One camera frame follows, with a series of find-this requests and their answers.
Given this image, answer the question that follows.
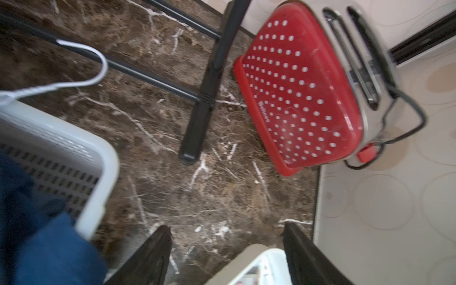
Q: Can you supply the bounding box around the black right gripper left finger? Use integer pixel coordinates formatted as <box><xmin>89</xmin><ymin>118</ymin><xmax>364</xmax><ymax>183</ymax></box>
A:
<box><xmin>105</xmin><ymin>225</ymin><xmax>173</xmax><ymax>285</ymax></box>

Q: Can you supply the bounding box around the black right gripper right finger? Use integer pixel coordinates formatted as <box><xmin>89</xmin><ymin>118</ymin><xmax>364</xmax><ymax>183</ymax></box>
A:
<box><xmin>283</xmin><ymin>223</ymin><xmax>353</xmax><ymax>285</ymax></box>

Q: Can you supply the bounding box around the navy blue t-shirt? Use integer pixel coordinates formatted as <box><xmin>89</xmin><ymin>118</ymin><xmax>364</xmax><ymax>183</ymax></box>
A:
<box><xmin>1</xmin><ymin>154</ymin><xmax>108</xmax><ymax>285</ymax></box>

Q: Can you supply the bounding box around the white wire hanger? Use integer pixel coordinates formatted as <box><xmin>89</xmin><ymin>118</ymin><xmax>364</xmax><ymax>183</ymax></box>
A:
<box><xmin>0</xmin><ymin>38</ymin><xmax>109</xmax><ymax>108</ymax></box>

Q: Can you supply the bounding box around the white plastic bin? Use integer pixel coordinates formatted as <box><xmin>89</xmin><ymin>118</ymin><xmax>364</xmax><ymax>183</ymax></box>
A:
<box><xmin>206</xmin><ymin>244</ymin><xmax>292</xmax><ymax>285</ymax></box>

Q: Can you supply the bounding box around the white plastic basket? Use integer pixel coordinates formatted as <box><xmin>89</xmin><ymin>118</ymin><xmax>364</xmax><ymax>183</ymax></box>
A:
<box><xmin>1</xmin><ymin>102</ymin><xmax>120</xmax><ymax>241</ymax></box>

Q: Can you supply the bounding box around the black clothes rack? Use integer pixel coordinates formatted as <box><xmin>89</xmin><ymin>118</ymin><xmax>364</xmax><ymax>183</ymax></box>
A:
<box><xmin>1</xmin><ymin>1</ymin><xmax>249</xmax><ymax>165</ymax></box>

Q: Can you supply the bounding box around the red polka dot toaster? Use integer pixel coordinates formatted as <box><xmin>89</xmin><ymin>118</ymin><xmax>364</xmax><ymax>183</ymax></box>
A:
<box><xmin>233</xmin><ymin>1</ymin><xmax>398</xmax><ymax>176</ymax></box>

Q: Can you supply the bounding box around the black toaster power cable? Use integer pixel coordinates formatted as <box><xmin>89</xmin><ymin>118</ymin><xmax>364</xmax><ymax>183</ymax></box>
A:
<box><xmin>344</xmin><ymin>85</ymin><xmax>428</xmax><ymax>171</ymax></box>

